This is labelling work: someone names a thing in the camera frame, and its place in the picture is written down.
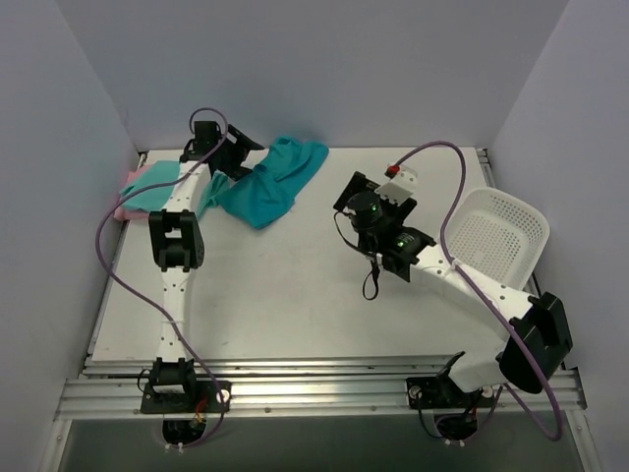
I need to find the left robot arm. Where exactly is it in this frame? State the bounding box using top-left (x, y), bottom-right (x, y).
top-left (146, 121), bottom-right (262, 412)

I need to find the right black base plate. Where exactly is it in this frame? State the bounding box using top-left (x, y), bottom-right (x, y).
top-left (405, 376), bottom-right (495, 410)

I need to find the folded mint green t shirt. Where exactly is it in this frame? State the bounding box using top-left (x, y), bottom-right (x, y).
top-left (117, 160), bottom-right (232, 222)

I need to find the aluminium rail frame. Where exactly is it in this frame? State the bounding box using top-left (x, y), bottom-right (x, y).
top-left (53, 147), bottom-right (589, 424)

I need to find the purple cable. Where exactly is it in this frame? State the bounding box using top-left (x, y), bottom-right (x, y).
top-left (93, 107), bottom-right (232, 448)
top-left (395, 141), bottom-right (564, 446)

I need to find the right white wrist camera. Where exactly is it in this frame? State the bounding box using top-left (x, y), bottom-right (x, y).
top-left (375, 164), bottom-right (418, 206)

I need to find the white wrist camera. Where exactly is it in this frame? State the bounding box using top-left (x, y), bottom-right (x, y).
top-left (190, 119), bottom-right (220, 129)
top-left (375, 164), bottom-right (418, 206)

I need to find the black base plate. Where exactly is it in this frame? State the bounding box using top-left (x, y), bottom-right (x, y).
top-left (405, 376), bottom-right (495, 410)
top-left (140, 380), bottom-right (232, 414)

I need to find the white perforated plastic basket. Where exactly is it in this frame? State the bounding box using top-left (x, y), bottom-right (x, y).
top-left (445, 187), bottom-right (550, 290)

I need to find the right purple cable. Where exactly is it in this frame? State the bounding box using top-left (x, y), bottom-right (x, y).
top-left (395, 141), bottom-right (564, 446)

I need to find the folded pink t shirt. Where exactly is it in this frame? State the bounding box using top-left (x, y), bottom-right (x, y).
top-left (113, 166), bottom-right (150, 222)

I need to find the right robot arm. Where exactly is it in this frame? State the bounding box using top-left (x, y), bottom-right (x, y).
top-left (333, 167), bottom-right (573, 406)

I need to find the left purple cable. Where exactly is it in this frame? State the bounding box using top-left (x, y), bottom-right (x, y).
top-left (93, 107), bottom-right (232, 448)

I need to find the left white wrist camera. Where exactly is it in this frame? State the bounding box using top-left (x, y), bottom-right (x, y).
top-left (190, 119), bottom-right (220, 129)

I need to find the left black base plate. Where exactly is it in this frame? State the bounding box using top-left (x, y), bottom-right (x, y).
top-left (140, 380), bottom-right (232, 414)

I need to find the teal t shirt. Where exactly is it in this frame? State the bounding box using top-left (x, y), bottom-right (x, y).
top-left (216, 136), bottom-right (329, 229)

